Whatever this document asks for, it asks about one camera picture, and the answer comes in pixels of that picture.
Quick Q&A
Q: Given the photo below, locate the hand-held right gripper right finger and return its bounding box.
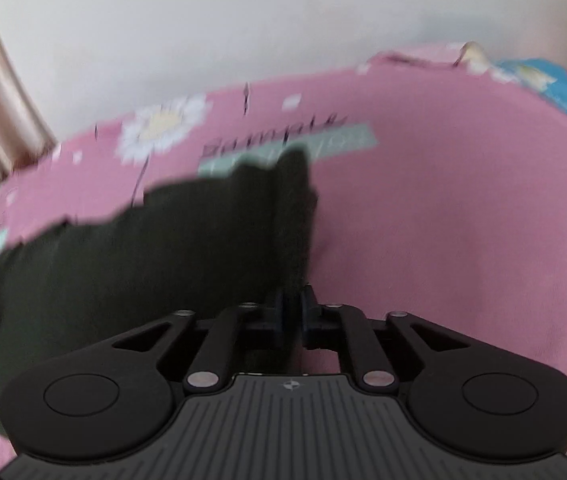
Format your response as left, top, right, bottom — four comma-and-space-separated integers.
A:
301, 284, 470, 393

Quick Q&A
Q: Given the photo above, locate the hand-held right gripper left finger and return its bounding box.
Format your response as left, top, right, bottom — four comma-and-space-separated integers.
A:
106, 290, 289, 393

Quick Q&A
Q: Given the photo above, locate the blue printed cloth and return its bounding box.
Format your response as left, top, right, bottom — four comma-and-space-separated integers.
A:
496, 57, 567, 142

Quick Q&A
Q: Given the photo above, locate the dark green sweater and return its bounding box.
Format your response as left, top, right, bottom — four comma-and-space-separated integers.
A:
0, 147, 320, 436

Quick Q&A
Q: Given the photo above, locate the pink floral bedsheet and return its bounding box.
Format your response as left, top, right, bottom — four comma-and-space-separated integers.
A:
0, 42, 567, 480

